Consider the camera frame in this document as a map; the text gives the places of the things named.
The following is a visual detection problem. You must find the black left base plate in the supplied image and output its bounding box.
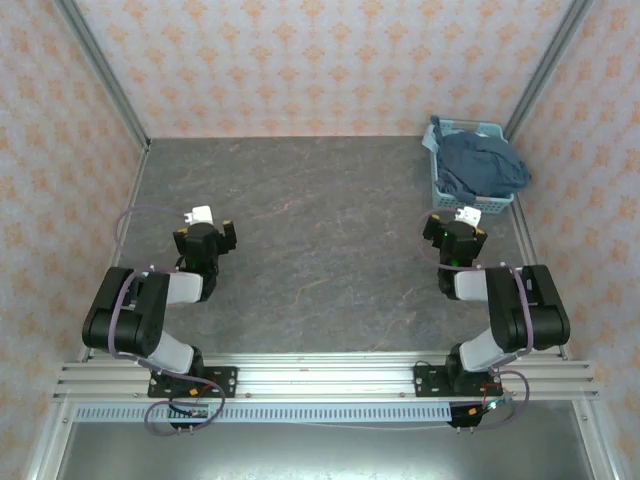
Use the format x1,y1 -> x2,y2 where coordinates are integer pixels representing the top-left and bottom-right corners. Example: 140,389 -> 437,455
146,365 -> 239,399

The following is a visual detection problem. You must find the aluminium mounting rail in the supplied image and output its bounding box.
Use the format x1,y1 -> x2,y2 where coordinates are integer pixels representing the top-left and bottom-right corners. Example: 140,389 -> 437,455
52,351 -> 599,402

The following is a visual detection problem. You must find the dark blue t-shirt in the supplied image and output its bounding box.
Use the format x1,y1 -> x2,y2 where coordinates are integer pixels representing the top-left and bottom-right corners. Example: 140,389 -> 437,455
436,130 -> 532,199

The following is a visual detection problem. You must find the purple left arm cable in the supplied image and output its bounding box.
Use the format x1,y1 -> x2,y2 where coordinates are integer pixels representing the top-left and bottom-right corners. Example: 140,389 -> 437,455
108,204 -> 228,437

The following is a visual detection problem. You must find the light blue plastic basket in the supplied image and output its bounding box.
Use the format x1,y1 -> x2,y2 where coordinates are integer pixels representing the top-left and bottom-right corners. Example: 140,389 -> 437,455
423,115 -> 517,214

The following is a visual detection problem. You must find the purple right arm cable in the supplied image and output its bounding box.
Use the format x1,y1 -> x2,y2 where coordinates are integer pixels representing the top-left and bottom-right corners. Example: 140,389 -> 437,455
418,209 -> 532,432

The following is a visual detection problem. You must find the grey metal panel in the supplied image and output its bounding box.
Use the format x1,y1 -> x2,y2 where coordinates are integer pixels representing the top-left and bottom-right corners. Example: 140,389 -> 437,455
52,419 -> 601,480

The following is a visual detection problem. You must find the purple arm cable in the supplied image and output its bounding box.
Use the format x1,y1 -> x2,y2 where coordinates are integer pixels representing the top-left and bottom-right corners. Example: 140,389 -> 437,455
108,204 -> 228,437
418,209 -> 532,432

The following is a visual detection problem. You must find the grey slotted cable duct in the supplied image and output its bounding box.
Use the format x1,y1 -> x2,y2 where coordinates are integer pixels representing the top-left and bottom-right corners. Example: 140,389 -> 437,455
73,403 -> 454,424

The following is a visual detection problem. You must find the aluminium frame post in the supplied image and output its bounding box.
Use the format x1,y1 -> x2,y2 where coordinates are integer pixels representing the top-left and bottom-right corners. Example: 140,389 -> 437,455
52,0 -> 152,152
503,0 -> 597,147

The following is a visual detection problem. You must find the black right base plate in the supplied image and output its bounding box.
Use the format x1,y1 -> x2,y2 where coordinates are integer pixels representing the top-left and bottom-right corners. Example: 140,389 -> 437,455
413,363 -> 504,399

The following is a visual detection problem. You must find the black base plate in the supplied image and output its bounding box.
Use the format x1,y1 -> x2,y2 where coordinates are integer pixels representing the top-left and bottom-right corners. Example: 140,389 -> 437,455
413,363 -> 504,399
146,365 -> 239,399

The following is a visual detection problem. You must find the light blue t-shirt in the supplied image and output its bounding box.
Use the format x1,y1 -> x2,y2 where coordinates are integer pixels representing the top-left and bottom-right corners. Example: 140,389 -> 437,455
421,115 -> 445,152

